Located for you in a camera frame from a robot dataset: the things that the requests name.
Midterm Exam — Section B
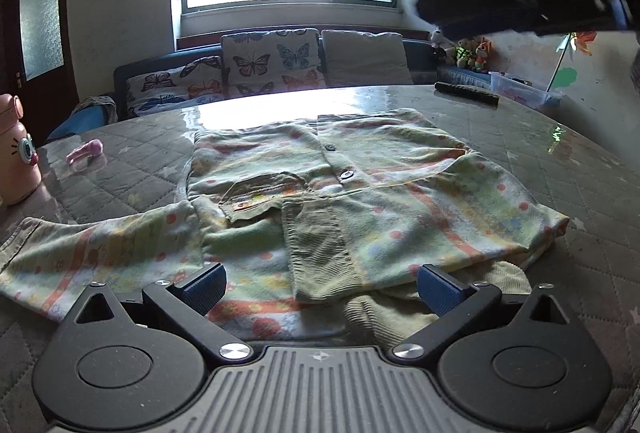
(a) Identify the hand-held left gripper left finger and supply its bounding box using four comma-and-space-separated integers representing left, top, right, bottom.
75, 262, 256, 364

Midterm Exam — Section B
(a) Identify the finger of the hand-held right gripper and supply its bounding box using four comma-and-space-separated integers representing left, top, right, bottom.
415, 0, 632, 38

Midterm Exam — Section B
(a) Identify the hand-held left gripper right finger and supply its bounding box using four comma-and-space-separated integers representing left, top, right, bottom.
390, 263, 569, 364

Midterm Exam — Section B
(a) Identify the green patterned button shirt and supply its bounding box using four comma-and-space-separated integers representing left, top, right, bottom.
0, 108, 571, 344

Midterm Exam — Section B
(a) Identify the grey cloth on sofa arm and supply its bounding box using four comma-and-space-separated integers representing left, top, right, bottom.
80, 95, 118, 124

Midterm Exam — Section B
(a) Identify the orange plush fox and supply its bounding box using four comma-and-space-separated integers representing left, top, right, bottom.
472, 38, 494, 72

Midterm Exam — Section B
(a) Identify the brown plush bear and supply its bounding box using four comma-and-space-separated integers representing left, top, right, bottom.
454, 38, 477, 70

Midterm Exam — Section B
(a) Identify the black and white plush cow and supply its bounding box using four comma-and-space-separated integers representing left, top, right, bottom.
430, 27, 451, 64

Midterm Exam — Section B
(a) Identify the black remote control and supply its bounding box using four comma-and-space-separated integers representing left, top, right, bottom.
434, 82, 501, 108

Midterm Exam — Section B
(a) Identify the clear plastic storage box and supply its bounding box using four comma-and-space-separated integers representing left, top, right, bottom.
489, 71, 566, 110

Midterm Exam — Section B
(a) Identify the colourful paper pinwheel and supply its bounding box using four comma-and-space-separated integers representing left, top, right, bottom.
546, 32, 598, 92

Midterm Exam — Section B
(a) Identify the plain beige cushion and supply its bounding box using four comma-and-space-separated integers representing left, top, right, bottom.
321, 29, 414, 88

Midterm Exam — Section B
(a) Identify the small pink hair clip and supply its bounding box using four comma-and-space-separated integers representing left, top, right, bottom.
66, 139, 105, 166

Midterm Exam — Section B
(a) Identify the blue sofa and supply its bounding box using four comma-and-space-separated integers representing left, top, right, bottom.
47, 30, 501, 144

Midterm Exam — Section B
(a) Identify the flat butterfly print cushion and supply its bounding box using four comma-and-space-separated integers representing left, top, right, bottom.
125, 57, 226, 118

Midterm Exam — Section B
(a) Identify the upright butterfly print cushion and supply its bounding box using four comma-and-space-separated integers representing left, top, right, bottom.
221, 29, 322, 98

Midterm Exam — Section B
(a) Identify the pink cartoon face bottle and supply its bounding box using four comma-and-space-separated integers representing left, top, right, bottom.
0, 94, 41, 206

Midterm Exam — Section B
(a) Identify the dark wooden glass-panel door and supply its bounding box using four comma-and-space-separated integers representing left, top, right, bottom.
0, 0, 81, 134

